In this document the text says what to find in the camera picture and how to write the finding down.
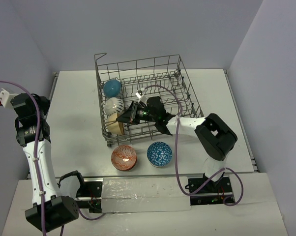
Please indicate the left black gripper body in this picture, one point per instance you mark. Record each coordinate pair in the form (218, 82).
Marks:
(17, 102)

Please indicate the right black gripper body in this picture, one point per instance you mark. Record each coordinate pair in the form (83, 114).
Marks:
(145, 115)

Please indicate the yellow bowl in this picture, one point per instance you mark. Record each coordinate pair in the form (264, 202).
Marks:
(113, 125)

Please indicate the plain blue bowl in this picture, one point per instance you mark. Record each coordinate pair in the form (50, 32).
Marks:
(112, 88)

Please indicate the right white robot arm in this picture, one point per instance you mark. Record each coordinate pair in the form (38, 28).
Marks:
(216, 137)

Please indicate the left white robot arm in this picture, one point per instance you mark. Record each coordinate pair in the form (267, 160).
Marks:
(53, 200)

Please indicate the red patterned bowl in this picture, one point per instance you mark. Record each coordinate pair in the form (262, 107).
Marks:
(124, 158)

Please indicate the blue patterned bowl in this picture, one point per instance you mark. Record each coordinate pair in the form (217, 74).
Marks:
(159, 154)

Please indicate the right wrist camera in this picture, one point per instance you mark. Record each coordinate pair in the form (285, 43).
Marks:
(141, 97)

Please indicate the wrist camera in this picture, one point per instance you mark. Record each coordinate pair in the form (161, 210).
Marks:
(6, 95)
(141, 97)

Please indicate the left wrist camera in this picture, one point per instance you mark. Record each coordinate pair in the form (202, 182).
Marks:
(6, 95)

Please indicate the grey wire dish rack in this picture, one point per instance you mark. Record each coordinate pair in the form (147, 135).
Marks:
(164, 76)

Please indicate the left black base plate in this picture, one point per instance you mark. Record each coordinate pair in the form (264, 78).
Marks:
(89, 196)

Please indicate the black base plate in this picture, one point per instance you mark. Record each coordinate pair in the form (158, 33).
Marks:
(89, 196)
(213, 194)

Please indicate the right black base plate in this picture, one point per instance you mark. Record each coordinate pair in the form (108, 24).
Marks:
(213, 194)

